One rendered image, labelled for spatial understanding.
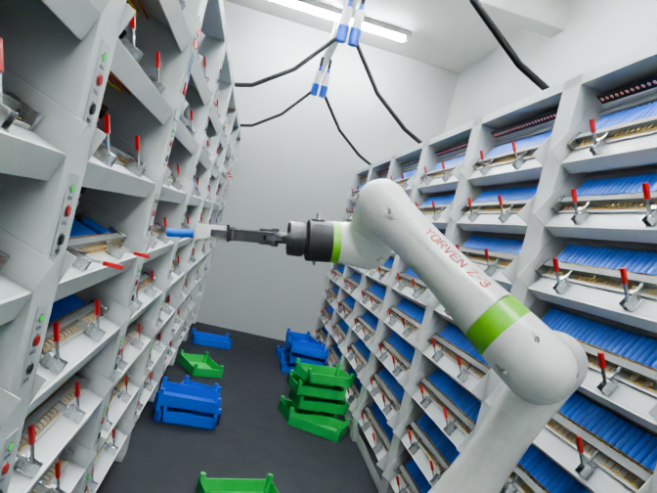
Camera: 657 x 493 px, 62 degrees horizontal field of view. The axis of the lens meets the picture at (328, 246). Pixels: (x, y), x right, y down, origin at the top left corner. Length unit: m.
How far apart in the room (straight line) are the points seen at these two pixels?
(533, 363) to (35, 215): 0.78
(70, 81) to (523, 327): 0.79
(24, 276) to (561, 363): 0.82
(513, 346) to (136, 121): 1.09
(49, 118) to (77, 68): 0.08
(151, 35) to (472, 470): 1.29
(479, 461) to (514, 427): 0.10
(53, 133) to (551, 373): 0.83
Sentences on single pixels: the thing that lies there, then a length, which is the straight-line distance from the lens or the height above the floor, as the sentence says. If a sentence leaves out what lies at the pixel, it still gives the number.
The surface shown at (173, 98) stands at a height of 1.33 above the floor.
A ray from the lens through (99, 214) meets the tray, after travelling 1.55.
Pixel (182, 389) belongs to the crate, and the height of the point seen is 0.11.
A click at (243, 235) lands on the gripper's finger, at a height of 1.03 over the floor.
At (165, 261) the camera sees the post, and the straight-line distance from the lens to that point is 2.23.
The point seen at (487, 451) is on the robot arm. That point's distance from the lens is 1.19.
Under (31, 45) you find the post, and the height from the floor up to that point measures 1.23.
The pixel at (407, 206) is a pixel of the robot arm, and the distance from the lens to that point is 1.07.
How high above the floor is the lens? 1.08
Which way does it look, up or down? 1 degrees down
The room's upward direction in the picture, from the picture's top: 14 degrees clockwise
